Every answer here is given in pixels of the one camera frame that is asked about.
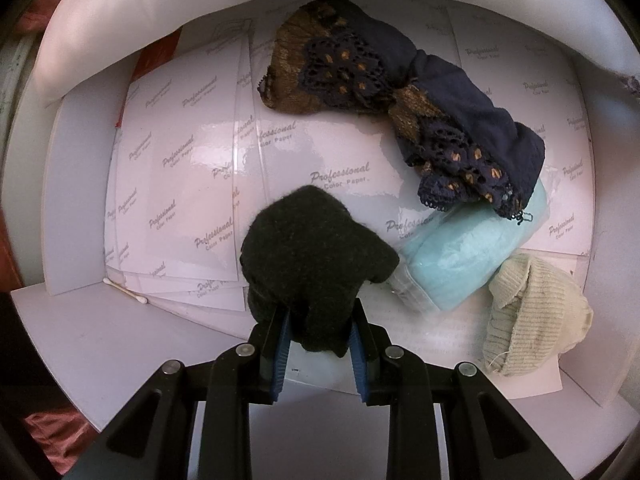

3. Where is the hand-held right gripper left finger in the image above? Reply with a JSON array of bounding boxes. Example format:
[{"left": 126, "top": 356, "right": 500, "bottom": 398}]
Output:
[{"left": 65, "top": 305, "right": 293, "bottom": 480}]

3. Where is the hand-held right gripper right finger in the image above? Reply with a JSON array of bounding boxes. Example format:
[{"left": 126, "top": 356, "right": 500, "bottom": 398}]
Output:
[{"left": 350, "top": 297, "right": 573, "bottom": 480}]

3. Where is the black knitted sock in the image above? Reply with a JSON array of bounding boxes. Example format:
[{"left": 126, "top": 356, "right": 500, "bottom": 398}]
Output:
[{"left": 239, "top": 185, "right": 401, "bottom": 358}]

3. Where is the light blue plastic-wrapped packet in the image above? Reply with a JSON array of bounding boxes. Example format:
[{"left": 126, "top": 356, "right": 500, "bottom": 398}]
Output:
[{"left": 387, "top": 177, "right": 551, "bottom": 313}]

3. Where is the cream knitted sock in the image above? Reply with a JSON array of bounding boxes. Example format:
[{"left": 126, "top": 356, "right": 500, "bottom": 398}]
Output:
[{"left": 482, "top": 252, "right": 595, "bottom": 378}]

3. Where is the navy lace underwear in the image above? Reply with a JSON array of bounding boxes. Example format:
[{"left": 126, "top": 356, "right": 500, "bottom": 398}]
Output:
[{"left": 257, "top": 0, "right": 547, "bottom": 222}]

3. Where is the cotton swab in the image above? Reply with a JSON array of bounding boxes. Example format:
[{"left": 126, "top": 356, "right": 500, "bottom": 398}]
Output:
[{"left": 102, "top": 277, "right": 148, "bottom": 306}]

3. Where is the layer of glossy paper sheets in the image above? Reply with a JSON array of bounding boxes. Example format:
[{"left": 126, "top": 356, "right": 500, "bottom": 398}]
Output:
[{"left": 102, "top": 0, "right": 596, "bottom": 396}]

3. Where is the red velvet blanket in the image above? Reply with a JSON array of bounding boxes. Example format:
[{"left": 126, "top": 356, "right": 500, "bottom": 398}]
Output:
[{"left": 0, "top": 0, "right": 98, "bottom": 466}]

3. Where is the white floral embroidered cloth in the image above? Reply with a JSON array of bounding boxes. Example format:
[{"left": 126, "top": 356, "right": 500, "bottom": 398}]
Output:
[{"left": 30, "top": 0, "right": 640, "bottom": 108}]

